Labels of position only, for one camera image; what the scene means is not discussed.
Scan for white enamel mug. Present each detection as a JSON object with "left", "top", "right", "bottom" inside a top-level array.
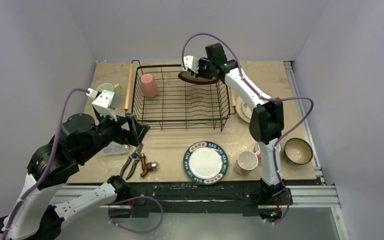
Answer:
[{"left": 254, "top": 142, "right": 282, "bottom": 157}]

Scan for light pink mug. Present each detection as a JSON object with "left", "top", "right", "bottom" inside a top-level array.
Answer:
[{"left": 233, "top": 150, "right": 260, "bottom": 176}]

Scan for black wire dish rack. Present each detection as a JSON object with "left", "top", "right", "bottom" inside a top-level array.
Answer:
[{"left": 125, "top": 60, "right": 232, "bottom": 131}]

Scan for purple cable loop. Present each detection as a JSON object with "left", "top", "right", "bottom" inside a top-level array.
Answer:
[{"left": 108, "top": 196, "right": 165, "bottom": 235}]

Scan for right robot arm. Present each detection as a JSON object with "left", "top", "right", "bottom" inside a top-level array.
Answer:
[{"left": 197, "top": 43, "right": 286, "bottom": 204}]

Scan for brown handled tool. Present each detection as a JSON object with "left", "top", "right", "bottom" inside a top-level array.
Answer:
[{"left": 140, "top": 153, "right": 159, "bottom": 178}]

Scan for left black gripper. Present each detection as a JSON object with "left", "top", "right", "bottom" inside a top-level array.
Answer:
[{"left": 79, "top": 107, "right": 150, "bottom": 162}]

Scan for black base frame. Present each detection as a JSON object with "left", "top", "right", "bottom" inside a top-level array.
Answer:
[{"left": 51, "top": 180, "right": 340, "bottom": 220}]

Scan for cream floral small plate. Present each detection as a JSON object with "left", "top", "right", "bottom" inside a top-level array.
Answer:
[{"left": 241, "top": 102, "right": 252, "bottom": 120}]

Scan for red rimmed plate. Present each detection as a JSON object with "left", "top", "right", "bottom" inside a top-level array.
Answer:
[{"left": 177, "top": 71, "right": 220, "bottom": 85}]

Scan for green mug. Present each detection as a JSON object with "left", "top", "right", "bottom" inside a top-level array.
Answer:
[{"left": 96, "top": 82, "right": 123, "bottom": 96}]

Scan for black pliers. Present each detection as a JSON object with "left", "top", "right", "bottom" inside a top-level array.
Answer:
[{"left": 120, "top": 143, "right": 144, "bottom": 180}]

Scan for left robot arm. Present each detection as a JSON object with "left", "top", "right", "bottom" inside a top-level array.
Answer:
[{"left": 0, "top": 113, "right": 150, "bottom": 240}]

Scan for clear plastic screw box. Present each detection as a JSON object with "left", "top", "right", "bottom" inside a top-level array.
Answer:
[{"left": 99, "top": 141, "right": 129, "bottom": 156}]

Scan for pink rimmed large plate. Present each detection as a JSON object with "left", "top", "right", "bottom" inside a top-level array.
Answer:
[{"left": 235, "top": 96, "right": 251, "bottom": 123}]

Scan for dark ceramic bowl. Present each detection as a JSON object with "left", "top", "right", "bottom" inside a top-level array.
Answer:
[{"left": 283, "top": 138, "right": 314, "bottom": 165}]

